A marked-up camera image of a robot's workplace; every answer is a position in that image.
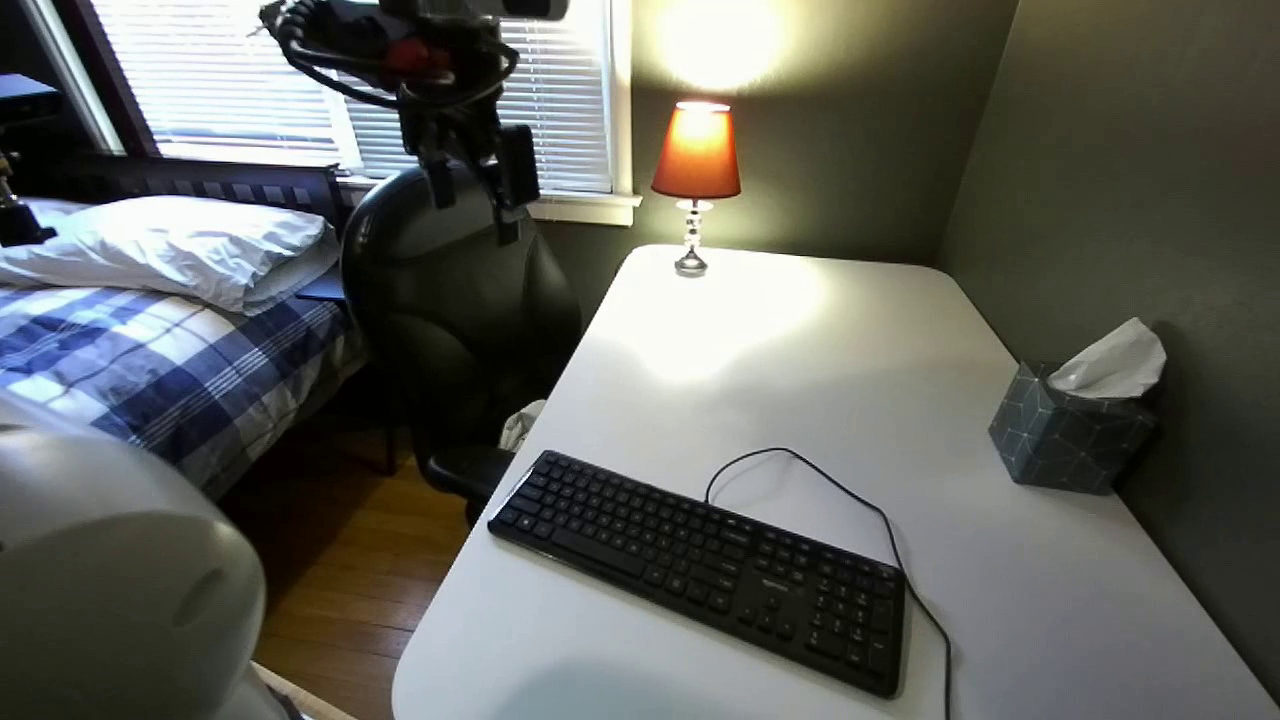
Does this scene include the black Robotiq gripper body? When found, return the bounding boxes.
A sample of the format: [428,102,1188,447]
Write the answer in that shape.
[398,75,522,205]

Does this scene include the black computer keyboard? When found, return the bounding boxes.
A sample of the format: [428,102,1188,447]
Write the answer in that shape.
[486,447,913,700]

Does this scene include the black office chair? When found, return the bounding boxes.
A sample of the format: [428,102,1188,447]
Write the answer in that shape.
[335,163,585,520]

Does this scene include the table lamp with orange shade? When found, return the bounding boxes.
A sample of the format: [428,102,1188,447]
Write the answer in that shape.
[648,98,743,282]

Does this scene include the dark wooden headboard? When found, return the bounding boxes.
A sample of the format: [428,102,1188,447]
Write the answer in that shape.
[53,147,351,231]

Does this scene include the white window blinds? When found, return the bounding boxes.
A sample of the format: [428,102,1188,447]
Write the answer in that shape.
[87,0,634,199]

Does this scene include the white pillow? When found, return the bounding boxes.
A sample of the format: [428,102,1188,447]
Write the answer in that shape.
[0,192,344,321]

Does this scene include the blue white plaid blanket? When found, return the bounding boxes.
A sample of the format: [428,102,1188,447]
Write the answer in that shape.
[0,273,363,500]

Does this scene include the grey patterned tissue box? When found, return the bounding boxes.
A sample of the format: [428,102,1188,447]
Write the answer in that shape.
[983,363,1162,497]

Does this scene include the white tissue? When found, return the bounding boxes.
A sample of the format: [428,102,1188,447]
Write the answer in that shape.
[1044,312,1174,404]

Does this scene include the black keyboard cable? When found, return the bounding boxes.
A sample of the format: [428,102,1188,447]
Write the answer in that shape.
[700,445,960,720]

